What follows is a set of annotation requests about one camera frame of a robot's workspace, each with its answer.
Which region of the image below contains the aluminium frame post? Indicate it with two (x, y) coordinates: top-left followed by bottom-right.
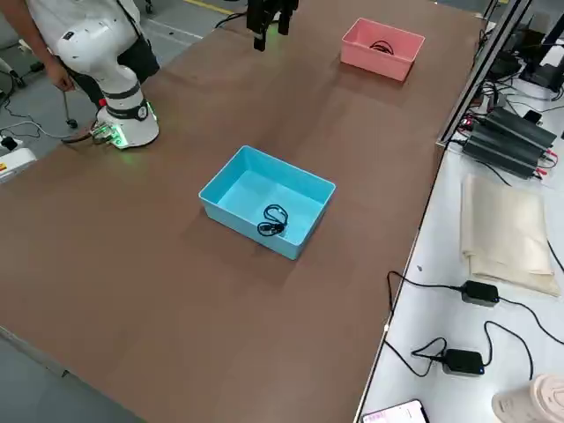
(435, 0), (534, 146)

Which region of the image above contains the pink plastic box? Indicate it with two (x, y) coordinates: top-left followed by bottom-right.
(339, 17), (427, 83)

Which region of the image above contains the blue plastic box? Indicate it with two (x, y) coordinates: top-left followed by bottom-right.
(197, 145), (337, 262)

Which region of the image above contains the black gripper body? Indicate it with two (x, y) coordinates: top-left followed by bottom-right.
(246, 0), (301, 33)

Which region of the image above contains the beige ribbed cup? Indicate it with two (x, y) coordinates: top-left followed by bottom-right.
(492, 373), (564, 423)

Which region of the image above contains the black power adapter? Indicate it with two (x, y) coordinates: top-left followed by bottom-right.
(442, 349), (485, 376)
(461, 280), (501, 306)

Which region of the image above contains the black monitor stand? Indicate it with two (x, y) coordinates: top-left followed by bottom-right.
(519, 0), (564, 92)

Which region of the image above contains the black power supply unit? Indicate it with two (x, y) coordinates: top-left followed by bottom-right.
(462, 130), (546, 180)
(482, 108), (559, 149)

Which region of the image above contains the black adapter cable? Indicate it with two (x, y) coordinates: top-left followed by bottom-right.
(386, 271), (464, 330)

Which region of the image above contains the folded beige cloth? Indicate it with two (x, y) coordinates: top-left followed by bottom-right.
(460, 174), (561, 297)

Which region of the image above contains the smartphone with lit screen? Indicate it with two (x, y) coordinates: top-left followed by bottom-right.
(360, 398), (429, 423)

